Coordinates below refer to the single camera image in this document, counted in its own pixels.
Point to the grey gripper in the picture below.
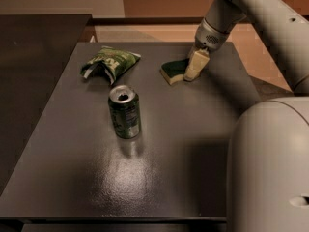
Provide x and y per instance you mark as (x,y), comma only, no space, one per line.
(208,39)

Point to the green and yellow sponge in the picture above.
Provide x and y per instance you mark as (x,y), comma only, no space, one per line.
(174,71)

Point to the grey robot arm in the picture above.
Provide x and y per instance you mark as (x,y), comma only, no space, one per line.
(268,155)

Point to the green crumpled chip bag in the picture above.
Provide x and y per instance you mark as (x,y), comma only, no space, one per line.
(111,62)

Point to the green soda can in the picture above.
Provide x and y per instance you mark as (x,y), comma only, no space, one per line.
(125,111)

